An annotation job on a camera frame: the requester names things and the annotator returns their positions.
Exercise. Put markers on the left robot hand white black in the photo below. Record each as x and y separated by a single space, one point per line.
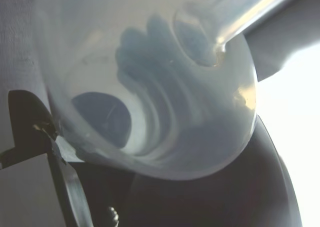
225 207

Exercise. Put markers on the translucent white plastic funnel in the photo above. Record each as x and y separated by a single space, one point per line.
100 37

